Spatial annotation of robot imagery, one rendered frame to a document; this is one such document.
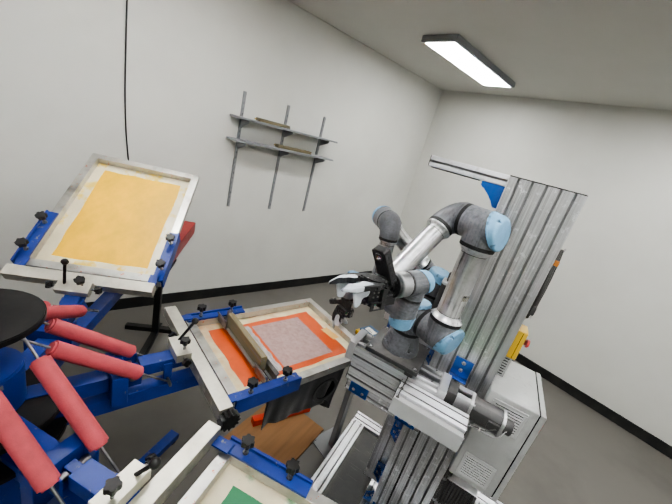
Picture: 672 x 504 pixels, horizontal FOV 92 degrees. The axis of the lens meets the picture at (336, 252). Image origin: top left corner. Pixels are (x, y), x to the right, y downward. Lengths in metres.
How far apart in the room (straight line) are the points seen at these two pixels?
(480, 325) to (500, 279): 0.22
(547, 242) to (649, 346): 3.22
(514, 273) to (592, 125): 3.34
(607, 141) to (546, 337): 2.22
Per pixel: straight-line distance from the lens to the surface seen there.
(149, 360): 1.49
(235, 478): 1.26
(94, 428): 1.22
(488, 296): 1.43
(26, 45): 3.11
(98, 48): 3.13
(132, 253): 1.94
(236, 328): 1.67
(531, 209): 1.36
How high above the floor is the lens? 2.00
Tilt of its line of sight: 19 degrees down
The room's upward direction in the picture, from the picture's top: 15 degrees clockwise
